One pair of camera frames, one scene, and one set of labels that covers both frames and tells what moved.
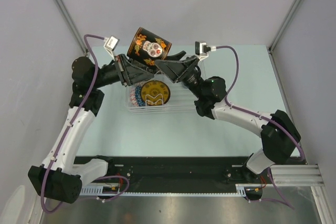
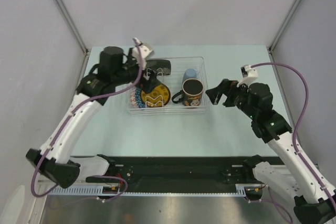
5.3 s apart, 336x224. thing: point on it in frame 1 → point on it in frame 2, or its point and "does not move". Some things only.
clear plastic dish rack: x=159 y=95 does not move
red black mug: x=148 y=46 → x=192 y=92
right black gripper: x=173 y=67 → x=227 y=87
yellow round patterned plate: x=155 y=93 does not move
